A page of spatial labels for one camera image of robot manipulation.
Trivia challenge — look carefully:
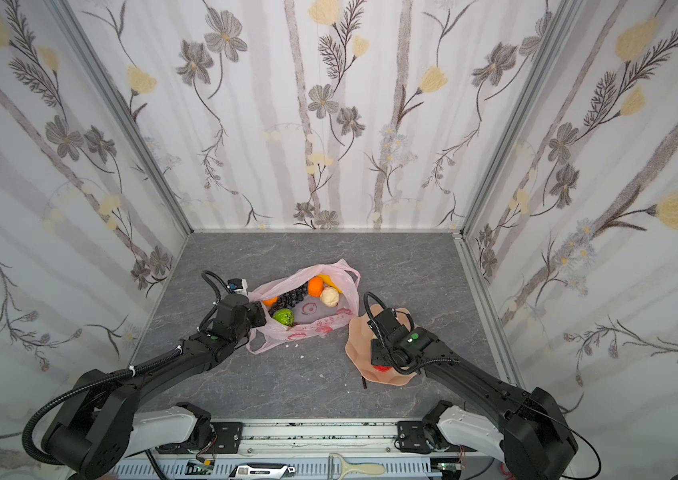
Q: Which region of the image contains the pink plastic bag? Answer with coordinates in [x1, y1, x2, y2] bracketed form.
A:
[246, 259, 361, 355]

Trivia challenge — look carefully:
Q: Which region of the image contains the beige fake bun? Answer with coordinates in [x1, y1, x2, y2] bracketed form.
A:
[319, 287, 341, 308]

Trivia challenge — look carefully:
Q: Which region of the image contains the orange fake tangerine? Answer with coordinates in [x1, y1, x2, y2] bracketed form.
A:
[307, 276, 325, 298]

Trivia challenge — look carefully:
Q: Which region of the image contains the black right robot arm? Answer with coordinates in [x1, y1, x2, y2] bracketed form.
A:
[363, 292, 582, 479]

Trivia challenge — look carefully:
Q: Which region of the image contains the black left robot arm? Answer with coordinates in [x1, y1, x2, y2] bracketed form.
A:
[21, 270, 266, 479]

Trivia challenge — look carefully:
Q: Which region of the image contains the green fake fruit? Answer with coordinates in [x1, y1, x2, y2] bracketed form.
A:
[271, 308, 295, 328]

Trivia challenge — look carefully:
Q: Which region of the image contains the yellow fake banana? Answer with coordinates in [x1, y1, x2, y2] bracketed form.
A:
[319, 274, 343, 294]

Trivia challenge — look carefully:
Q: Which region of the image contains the peach plastic bowl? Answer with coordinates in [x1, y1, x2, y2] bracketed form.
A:
[345, 314, 415, 387]

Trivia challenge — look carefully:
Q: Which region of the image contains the black grape bunch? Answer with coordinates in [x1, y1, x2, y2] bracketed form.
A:
[268, 283, 308, 314]

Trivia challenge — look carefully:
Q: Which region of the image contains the white utility knife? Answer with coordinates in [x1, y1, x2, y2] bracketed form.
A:
[228, 463, 296, 480]

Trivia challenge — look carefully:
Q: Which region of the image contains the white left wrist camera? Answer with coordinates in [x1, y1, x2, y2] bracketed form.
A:
[226, 278, 248, 296]

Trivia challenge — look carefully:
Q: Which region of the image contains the cream handled peeler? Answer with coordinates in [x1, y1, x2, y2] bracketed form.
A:
[327, 453, 386, 480]

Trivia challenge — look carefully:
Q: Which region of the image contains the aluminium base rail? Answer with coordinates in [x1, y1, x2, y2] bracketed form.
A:
[106, 418, 499, 479]

